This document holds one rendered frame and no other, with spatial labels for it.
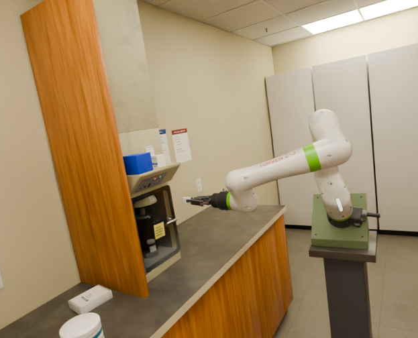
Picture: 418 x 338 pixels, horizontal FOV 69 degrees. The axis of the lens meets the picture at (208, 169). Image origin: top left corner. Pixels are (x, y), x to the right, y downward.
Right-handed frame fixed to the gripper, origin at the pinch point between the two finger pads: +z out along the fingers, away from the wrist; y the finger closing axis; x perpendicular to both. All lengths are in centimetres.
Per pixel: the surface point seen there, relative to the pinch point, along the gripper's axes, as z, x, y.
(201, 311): -11, 51, 18
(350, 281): -70, 56, -38
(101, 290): 28, 33, 42
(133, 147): 15.5, -32.3, 16.7
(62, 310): 40, 37, 56
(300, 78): 10, -77, -283
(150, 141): 15.5, -33.6, 3.6
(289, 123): 30, -22, -284
